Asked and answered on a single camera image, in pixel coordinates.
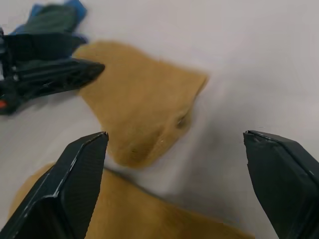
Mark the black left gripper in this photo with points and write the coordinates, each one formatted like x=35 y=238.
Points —
x=5 y=74

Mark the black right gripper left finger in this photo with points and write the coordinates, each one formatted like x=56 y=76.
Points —
x=62 y=194

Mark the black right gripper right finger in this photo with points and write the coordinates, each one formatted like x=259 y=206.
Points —
x=286 y=179

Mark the dark green sock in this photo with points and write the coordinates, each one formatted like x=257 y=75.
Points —
x=51 y=21

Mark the mustard yellow sock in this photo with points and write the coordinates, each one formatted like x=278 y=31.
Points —
x=139 y=214
x=139 y=99

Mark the blue and green cloth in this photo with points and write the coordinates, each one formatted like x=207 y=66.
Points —
x=78 y=11

